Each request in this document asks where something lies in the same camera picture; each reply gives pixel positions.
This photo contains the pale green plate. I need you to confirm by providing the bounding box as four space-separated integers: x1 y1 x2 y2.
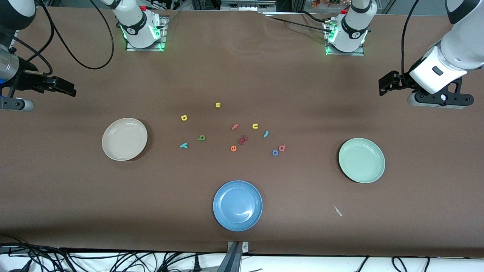
338 138 386 184

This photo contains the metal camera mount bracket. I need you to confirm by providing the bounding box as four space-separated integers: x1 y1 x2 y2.
217 241 250 272

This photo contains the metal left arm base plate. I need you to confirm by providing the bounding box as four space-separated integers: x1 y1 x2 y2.
325 19 365 56

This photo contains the brown table cover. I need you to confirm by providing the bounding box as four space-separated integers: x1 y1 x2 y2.
0 7 484 258

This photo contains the beige brown plate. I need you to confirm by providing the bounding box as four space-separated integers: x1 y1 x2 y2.
102 118 148 162

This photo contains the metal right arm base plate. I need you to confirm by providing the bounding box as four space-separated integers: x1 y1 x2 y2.
126 15 168 52

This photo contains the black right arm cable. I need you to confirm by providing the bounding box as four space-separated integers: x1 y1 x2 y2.
8 0 116 76

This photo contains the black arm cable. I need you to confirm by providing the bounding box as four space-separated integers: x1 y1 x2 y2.
401 0 421 89
8 0 116 76

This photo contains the blue plate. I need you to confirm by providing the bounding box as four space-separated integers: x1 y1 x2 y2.
213 180 263 232

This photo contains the black floor cable bundle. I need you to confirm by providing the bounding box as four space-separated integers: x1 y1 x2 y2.
0 234 227 272

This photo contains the orange background object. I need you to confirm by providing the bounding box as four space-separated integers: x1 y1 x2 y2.
312 0 348 8

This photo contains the black table cable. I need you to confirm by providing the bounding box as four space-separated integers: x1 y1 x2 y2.
299 11 330 23
265 14 333 34

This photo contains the aluminium frame bar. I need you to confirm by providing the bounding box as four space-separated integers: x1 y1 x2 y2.
220 0 277 12

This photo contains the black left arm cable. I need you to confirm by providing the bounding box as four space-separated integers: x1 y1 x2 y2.
401 0 421 89

